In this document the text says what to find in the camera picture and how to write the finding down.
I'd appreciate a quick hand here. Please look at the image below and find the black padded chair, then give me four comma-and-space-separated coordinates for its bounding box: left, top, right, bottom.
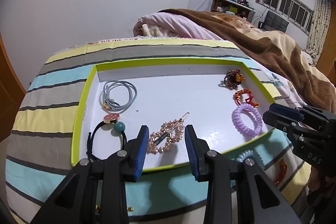
259, 10, 290, 32

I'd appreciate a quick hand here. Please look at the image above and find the grey hair tie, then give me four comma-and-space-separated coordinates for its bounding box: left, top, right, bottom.
101, 80, 138, 112

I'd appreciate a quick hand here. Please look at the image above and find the black hair tie teal ball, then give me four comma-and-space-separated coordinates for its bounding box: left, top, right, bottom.
86, 113, 128, 161

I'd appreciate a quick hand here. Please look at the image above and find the brown beaded hair tie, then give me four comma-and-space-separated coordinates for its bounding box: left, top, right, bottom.
218, 69, 246, 90

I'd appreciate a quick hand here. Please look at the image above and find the brown fleece blanket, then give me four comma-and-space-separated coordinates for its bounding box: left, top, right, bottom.
157, 7, 336, 112

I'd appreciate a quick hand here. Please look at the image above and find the purple spiral hair tie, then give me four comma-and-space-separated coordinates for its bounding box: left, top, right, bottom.
232, 104, 263, 137

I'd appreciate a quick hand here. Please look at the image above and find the white cluttered shelf desk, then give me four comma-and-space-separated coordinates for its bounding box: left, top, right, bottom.
211, 0, 257, 23

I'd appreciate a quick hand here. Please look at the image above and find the pink floral quilt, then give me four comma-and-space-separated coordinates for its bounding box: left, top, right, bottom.
133, 12, 309, 107

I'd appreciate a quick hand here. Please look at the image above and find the wooden wardrobe panel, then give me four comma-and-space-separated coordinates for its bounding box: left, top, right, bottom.
316, 1, 336, 76

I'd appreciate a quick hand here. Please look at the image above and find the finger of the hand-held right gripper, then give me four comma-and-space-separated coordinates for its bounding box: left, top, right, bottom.
262, 111, 301, 136
268, 103, 305, 122

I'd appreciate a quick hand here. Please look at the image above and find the striped bed sheet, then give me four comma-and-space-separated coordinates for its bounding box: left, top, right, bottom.
5, 38, 313, 224

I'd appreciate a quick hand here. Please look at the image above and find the wooden door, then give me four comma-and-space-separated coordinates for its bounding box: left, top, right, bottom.
0, 32, 27, 147

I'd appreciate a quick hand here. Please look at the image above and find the patterned curtain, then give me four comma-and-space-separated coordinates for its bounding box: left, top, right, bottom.
305, 0, 333, 62

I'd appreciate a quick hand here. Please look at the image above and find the red braided bracelet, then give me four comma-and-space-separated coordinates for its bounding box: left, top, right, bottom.
273, 158, 288, 186
233, 88, 260, 108

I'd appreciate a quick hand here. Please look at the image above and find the gold beaded hair clip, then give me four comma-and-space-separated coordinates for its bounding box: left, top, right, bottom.
147, 112, 191, 153

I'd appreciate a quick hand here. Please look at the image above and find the lime green shallow box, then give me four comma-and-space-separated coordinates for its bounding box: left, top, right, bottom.
71, 57, 276, 167

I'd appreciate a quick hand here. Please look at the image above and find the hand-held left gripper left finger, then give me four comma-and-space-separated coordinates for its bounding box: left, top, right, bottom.
29, 125, 150, 224

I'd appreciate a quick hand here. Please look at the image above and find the blue spiral hair tie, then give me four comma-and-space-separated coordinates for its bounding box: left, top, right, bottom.
235, 150, 265, 170

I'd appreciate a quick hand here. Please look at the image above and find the barred window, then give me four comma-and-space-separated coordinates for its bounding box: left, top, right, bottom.
256, 0, 315, 36

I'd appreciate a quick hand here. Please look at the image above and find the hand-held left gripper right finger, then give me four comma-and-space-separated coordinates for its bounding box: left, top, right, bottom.
184, 124, 302, 224

